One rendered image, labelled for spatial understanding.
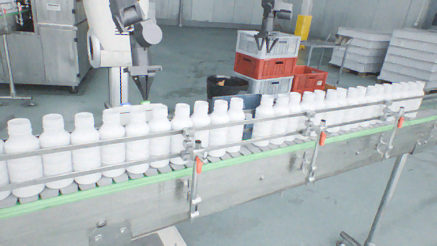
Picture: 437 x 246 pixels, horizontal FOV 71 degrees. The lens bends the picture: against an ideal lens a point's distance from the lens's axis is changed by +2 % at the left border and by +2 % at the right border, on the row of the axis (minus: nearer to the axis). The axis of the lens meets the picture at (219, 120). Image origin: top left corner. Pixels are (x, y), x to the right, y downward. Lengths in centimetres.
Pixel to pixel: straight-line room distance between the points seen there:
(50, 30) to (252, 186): 375
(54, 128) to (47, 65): 380
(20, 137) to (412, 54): 708
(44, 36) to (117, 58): 316
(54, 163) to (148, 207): 26
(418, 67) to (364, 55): 123
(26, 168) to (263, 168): 65
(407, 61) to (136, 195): 689
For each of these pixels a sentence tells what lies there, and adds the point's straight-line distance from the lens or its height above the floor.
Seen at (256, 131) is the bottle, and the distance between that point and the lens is 98.
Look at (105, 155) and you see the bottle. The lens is 78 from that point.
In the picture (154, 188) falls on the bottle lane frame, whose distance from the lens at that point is 82.
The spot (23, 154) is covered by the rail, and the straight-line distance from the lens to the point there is 73.
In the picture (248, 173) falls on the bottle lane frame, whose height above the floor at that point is 94.
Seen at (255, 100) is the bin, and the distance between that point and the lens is 175.
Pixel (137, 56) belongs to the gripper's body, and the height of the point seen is 125.
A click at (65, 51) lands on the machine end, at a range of 442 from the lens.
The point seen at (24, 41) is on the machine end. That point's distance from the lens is 452.
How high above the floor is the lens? 144
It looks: 22 degrees down
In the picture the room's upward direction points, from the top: 7 degrees clockwise
